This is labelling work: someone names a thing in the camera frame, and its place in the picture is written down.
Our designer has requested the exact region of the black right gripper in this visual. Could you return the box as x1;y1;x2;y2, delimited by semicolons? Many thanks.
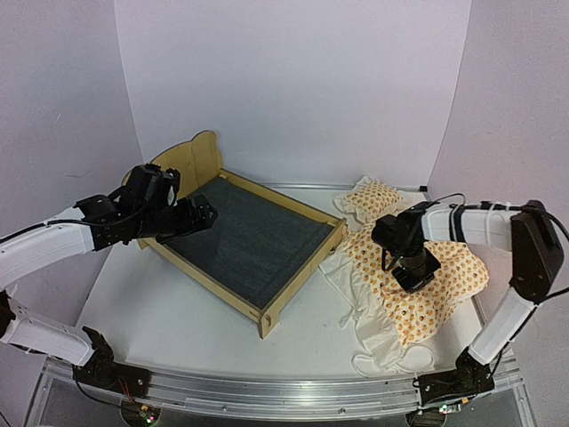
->
392;243;441;294

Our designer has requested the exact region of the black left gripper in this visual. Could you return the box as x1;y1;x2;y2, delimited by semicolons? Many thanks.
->
132;194;218;245

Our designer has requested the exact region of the wooden pet bed frame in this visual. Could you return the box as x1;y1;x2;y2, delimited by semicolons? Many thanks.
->
139;131;347;339

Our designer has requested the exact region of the duck print mattress cushion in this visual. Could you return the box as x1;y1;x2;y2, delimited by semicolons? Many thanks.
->
319;222;489;377

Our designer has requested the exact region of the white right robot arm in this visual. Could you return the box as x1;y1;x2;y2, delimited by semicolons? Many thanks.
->
371;200;568;394

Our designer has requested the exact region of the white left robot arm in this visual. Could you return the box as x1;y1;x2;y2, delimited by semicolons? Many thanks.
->
1;164;219;389

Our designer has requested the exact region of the small duck print pillow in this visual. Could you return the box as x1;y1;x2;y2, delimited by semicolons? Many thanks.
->
333;175;405;224

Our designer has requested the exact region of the aluminium front rail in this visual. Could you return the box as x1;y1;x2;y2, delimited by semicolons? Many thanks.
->
42;350;521;417

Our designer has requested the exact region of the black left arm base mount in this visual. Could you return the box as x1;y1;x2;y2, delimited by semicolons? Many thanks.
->
73;326;151;398

